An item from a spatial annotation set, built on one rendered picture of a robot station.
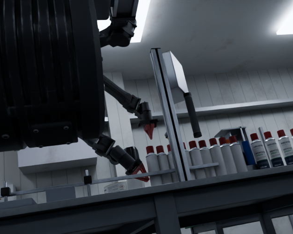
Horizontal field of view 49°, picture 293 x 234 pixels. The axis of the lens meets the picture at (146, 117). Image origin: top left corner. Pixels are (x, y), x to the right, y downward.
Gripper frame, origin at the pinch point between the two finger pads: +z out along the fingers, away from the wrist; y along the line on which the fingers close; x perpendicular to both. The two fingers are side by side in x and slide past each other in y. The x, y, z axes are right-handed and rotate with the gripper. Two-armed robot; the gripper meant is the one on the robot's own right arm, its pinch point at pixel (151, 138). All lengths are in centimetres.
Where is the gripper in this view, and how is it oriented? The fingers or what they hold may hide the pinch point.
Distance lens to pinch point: 169.0
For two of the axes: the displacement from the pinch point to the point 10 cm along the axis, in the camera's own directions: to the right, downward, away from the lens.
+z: 1.9, 9.2, -3.5
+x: 1.9, -3.9, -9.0
